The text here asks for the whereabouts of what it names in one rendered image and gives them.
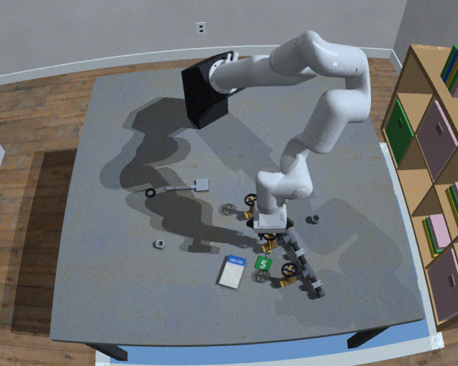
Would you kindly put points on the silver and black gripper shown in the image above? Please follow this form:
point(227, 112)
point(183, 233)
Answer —
point(256, 217)

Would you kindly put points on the white and blue bag of cable ties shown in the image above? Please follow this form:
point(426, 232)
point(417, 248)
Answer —
point(232, 272)

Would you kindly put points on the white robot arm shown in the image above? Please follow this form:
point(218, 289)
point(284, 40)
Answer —
point(335, 109)

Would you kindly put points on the dark grey pipe with three valves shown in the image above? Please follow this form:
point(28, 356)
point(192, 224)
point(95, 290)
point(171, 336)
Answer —
point(290, 276)

